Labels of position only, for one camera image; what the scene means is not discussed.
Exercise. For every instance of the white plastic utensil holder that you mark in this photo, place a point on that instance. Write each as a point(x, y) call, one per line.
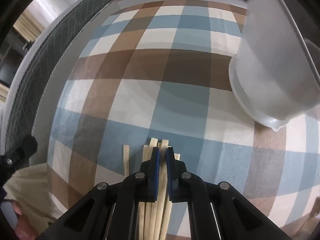
point(270, 67)

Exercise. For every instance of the bundle of wooden chopsticks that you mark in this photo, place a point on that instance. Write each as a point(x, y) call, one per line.
point(147, 156)

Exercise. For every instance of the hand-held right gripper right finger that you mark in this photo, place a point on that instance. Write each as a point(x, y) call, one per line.
point(170, 172)

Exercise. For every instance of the person's beige clothing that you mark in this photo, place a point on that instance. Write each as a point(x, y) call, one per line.
point(32, 185)

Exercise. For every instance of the beige curtain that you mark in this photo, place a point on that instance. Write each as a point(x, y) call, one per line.
point(30, 27)

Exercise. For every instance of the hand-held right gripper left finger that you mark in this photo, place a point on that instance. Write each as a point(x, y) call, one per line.
point(156, 172)

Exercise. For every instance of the person's left hand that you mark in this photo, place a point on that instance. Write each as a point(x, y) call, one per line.
point(26, 230)

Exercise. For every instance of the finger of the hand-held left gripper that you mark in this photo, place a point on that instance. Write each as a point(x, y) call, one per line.
point(17, 155)

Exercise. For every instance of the checkered blanket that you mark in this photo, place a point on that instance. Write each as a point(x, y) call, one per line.
point(150, 80)

